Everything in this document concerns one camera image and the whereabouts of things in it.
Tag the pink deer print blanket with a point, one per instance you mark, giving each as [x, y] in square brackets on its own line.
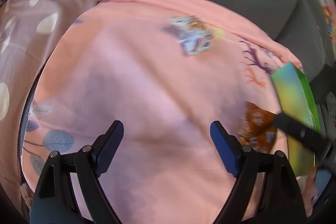
[122, 60]

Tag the colourful plush toys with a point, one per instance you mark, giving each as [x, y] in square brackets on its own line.
[328, 9]

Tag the green cardboard box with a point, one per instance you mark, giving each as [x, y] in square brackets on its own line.
[297, 101]

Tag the small white blue packet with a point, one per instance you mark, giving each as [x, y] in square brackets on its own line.
[194, 36]

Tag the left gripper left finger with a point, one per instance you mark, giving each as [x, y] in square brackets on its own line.
[68, 190]

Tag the mauve spotted quilt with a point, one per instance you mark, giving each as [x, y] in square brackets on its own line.
[30, 30]

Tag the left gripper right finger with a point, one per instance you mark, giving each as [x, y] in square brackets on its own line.
[265, 190]

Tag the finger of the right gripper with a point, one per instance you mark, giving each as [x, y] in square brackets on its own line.
[310, 139]

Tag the orange snack packet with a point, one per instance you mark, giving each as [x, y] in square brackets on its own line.
[257, 129]

